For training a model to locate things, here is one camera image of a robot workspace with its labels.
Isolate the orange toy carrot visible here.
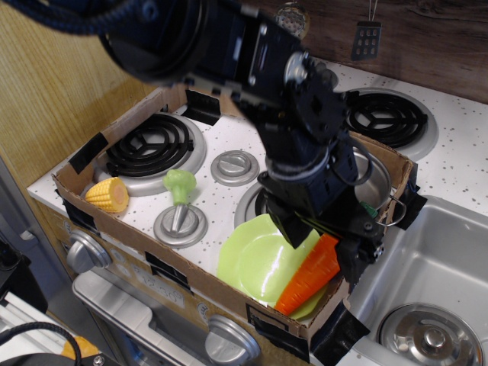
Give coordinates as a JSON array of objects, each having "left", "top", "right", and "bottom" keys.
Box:
[{"left": 273, "top": 201, "right": 379, "bottom": 316}]

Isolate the back right black burner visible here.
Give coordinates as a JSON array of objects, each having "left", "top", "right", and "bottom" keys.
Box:
[{"left": 346, "top": 90, "right": 428, "bottom": 148}]

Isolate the silver oven door handle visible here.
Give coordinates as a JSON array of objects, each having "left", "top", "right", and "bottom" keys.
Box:
[{"left": 72, "top": 271, "right": 210, "bottom": 365}]

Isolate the silver sink basin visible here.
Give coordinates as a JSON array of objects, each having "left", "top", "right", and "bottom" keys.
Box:
[{"left": 342, "top": 196, "right": 487, "bottom": 365}]

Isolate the silver stovetop knob centre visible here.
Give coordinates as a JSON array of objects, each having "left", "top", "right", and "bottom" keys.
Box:
[{"left": 210, "top": 150, "right": 259, "bottom": 187}]

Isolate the silver stovetop knob front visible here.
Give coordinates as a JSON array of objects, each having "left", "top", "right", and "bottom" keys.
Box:
[{"left": 153, "top": 204, "right": 208, "bottom": 249}]

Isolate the brown cardboard fence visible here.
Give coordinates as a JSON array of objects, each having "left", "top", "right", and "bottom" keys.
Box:
[{"left": 51, "top": 85, "right": 428, "bottom": 364}]

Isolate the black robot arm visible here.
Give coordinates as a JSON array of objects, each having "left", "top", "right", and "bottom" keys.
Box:
[{"left": 11, "top": 1, "right": 383, "bottom": 285}]

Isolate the silver oven knob right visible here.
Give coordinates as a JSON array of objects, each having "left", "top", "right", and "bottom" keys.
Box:
[{"left": 205, "top": 314, "right": 261, "bottom": 366}]

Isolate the yellow toy corn cob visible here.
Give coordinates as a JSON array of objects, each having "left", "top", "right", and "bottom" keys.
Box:
[{"left": 85, "top": 177, "right": 129, "bottom": 213}]

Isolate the hanging metal spatula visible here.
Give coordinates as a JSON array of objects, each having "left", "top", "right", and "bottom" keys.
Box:
[{"left": 351, "top": 1, "right": 382, "bottom": 62}]

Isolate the front left black burner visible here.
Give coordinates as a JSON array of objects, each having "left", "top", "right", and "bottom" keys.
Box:
[{"left": 105, "top": 114, "right": 198, "bottom": 178}]

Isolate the silver sink drain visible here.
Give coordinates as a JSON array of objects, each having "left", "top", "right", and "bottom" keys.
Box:
[{"left": 376, "top": 303, "right": 485, "bottom": 365}]

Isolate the light green plastic plate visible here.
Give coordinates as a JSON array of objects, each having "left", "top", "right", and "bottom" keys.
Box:
[{"left": 217, "top": 214, "right": 327, "bottom": 319}]

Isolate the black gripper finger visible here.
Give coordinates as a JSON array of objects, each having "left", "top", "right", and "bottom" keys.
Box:
[
  {"left": 268, "top": 201, "right": 312, "bottom": 249},
  {"left": 335, "top": 238, "right": 384, "bottom": 285}
]

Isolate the silver stovetop knob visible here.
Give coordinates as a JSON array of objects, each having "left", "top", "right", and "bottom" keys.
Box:
[
  {"left": 210, "top": 150, "right": 259, "bottom": 187},
  {"left": 153, "top": 204, "right": 208, "bottom": 249}
]

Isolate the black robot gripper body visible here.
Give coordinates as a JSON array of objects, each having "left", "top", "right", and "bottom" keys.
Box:
[{"left": 257, "top": 144, "right": 385, "bottom": 245}]

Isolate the silver oven knob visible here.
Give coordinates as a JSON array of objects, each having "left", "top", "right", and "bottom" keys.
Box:
[
  {"left": 205, "top": 314, "right": 261, "bottom": 366},
  {"left": 66, "top": 230, "right": 112, "bottom": 274}
]

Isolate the hanging metal strainer ladle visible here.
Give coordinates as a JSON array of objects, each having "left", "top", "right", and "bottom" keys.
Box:
[{"left": 274, "top": 1, "right": 310, "bottom": 40}]

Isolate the green toy broccoli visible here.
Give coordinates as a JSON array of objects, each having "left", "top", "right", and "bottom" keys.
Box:
[{"left": 162, "top": 169, "right": 197, "bottom": 206}]

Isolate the silver oven knob left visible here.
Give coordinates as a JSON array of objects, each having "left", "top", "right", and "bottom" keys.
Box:
[{"left": 66, "top": 230, "right": 112, "bottom": 274}]

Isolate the black cable bottom left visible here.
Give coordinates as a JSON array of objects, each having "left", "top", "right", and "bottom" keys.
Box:
[{"left": 0, "top": 321, "right": 82, "bottom": 366}]

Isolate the stainless steel pot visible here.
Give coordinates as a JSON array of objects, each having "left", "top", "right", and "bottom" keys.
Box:
[{"left": 353, "top": 147, "right": 406, "bottom": 227}]

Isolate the orange object bottom left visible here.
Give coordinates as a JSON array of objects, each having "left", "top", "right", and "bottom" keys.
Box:
[{"left": 60, "top": 335, "right": 100, "bottom": 360}]

